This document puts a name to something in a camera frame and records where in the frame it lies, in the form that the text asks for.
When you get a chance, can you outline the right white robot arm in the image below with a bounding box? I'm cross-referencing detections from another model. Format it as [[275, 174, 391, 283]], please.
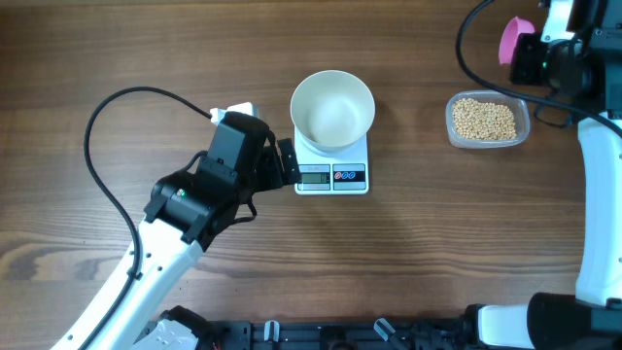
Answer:
[[457, 0, 621, 349]]

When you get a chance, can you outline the white digital kitchen scale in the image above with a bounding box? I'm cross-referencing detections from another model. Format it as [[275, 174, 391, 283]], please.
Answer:
[[294, 130, 369, 195]]

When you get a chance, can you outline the clear container of soybeans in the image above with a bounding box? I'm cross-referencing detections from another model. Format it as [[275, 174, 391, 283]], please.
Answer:
[[445, 90, 531, 149]]

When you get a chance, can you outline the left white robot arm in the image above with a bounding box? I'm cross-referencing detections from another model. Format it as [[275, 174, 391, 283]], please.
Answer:
[[55, 112, 300, 349]]

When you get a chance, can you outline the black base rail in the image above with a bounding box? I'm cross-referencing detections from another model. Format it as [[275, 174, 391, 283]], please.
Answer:
[[206, 318, 475, 350]]

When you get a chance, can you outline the white bowl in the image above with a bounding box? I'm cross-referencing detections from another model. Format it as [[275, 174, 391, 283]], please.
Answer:
[[290, 70, 376, 153]]

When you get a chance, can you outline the pink plastic measuring scoop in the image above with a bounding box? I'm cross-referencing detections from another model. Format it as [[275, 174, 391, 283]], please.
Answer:
[[498, 17, 536, 65]]

